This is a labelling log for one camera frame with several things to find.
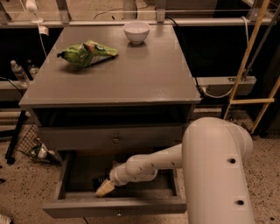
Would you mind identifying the black stand leg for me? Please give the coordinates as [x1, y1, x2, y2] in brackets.
[5, 110, 26, 165]

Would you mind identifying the white ceramic bowl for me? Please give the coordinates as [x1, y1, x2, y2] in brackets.
[123, 21, 151, 44]

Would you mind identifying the clear plastic water bottle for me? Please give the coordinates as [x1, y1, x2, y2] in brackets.
[10, 60, 30, 88]

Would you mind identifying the grey wooden drawer cabinet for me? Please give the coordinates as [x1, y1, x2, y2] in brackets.
[20, 25, 200, 155]

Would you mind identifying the wire mesh basket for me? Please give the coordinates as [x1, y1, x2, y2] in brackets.
[17, 125, 58, 165]

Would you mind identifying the dark blue rxbar wrapper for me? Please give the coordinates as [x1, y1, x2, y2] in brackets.
[92, 175, 109, 192]

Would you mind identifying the white cable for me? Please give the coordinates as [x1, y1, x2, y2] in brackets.
[200, 16, 250, 100]

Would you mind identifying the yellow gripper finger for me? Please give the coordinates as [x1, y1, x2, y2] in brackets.
[95, 179, 115, 197]

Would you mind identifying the black power cable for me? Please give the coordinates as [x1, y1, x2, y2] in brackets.
[164, 17, 205, 99]

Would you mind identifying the metal railing bar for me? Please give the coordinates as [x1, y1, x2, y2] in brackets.
[0, 0, 273, 28]

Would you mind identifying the closed grey upper drawer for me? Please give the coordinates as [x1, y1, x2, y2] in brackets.
[38, 124, 186, 151]

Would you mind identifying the yellow wooden ladder frame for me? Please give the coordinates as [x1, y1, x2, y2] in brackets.
[223, 0, 280, 134]

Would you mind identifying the green chip bag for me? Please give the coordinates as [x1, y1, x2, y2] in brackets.
[57, 40, 118, 68]

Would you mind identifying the open grey wooden drawer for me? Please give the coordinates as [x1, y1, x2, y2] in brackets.
[43, 150, 186, 219]

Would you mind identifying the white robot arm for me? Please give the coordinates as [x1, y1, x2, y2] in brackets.
[95, 117, 256, 224]

